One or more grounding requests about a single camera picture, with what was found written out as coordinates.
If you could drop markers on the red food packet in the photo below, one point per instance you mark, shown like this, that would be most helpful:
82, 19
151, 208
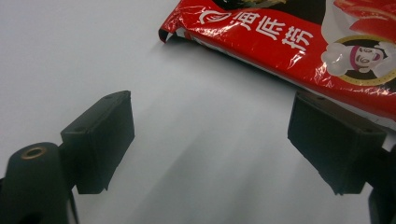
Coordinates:
267, 46

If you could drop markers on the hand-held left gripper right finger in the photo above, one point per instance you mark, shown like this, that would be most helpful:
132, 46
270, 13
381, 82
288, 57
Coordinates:
333, 146

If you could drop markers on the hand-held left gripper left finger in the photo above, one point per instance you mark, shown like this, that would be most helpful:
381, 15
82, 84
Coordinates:
96, 143

